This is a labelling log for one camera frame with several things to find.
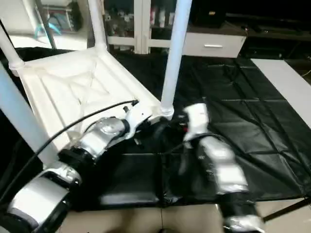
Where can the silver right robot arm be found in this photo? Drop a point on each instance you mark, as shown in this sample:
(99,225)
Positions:
(221,165)

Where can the white glass door cabinet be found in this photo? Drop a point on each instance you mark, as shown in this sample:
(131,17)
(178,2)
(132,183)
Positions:
(141,29)

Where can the black work mat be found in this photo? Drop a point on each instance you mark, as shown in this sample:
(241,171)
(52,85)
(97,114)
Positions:
(252,126)

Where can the white flat board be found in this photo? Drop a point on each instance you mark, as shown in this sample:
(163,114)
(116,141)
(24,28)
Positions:
(286,85)

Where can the white framed glass door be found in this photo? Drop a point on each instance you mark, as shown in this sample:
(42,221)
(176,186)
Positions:
(29,29)

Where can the white plastic table top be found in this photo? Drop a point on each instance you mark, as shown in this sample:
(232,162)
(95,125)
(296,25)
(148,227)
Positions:
(73,87)

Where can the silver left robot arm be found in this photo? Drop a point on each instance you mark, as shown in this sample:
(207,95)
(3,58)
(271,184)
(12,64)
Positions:
(97,136)

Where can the black stand leg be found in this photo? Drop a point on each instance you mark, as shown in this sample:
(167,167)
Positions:
(291,208)

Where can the white drawer unit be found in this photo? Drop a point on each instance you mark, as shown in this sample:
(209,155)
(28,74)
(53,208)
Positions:
(214,46)

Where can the colourful toy box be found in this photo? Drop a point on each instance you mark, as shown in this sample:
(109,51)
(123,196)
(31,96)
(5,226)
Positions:
(63,19)

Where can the white plastic table leg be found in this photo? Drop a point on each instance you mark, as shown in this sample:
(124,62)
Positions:
(175,53)
(9,51)
(97,24)
(22,121)

